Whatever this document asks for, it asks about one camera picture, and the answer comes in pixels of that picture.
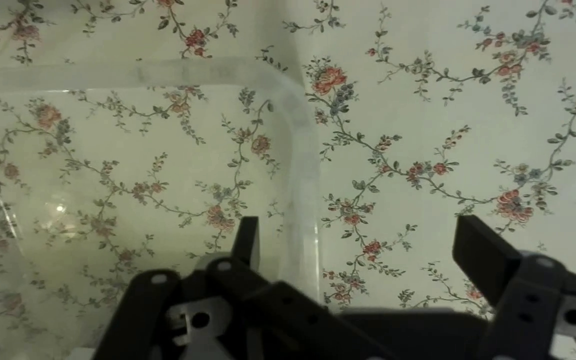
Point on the floral bed sheet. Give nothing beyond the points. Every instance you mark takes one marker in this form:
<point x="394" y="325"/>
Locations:
<point x="435" y="133"/>

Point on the clear plastic box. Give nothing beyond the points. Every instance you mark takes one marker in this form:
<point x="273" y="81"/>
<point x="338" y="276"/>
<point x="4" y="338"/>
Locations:
<point x="134" y="173"/>

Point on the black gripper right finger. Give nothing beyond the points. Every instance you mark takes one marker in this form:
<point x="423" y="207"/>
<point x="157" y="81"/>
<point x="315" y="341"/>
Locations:
<point x="521" y="292"/>

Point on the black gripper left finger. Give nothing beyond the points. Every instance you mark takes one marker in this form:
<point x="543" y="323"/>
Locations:
<point x="234" y="312"/>

